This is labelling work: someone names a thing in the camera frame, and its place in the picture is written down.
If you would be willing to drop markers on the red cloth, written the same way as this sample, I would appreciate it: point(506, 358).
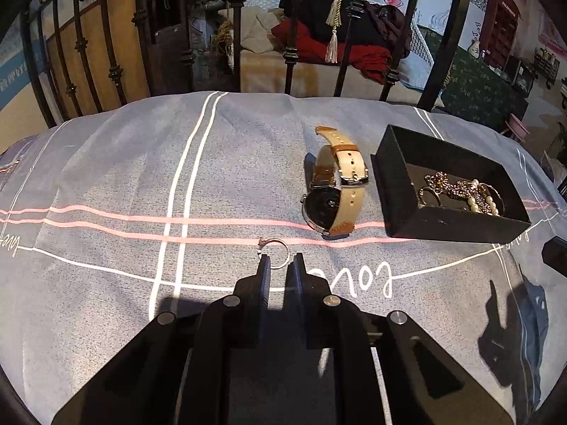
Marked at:
point(372, 59)

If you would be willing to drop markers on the pink chair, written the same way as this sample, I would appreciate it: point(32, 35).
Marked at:
point(517, 126)

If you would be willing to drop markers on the black bag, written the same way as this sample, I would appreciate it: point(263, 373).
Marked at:
point(310, 4)

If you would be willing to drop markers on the blue white wall poster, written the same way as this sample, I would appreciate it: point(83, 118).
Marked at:
point(13, 71)

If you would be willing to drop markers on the green floral cloth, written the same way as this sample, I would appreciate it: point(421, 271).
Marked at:
point(478, 93)

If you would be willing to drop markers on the black iron bed frame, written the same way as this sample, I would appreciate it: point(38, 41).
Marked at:
point(445, 53)

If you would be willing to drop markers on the dark cabinet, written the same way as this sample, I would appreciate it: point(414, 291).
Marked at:
point(166, 31)

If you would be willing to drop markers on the small dark jar shelf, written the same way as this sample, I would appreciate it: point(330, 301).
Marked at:
point(547, 62)

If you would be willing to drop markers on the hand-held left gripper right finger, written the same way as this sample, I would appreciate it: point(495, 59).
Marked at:
point(294, 274)

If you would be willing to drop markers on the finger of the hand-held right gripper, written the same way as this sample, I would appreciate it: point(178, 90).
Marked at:
point(556, 254)

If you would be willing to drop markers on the beige cloth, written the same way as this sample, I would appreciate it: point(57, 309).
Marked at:
point(261, 26)

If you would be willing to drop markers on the white vase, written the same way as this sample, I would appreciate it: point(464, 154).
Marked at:
point(473, 49)

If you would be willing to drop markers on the red cabinet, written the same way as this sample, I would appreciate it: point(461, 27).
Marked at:
point(500, 22)

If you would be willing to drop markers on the dark maroon jacket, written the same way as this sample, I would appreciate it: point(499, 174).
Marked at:
point(390, 20)

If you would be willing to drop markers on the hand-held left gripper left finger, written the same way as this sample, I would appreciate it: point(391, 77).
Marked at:
point(265, 274)

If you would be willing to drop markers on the white hanging bed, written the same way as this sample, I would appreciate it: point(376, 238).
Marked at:
point(265, 71)

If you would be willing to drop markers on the black rectangular box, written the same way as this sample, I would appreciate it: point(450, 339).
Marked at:
point(443, 225)

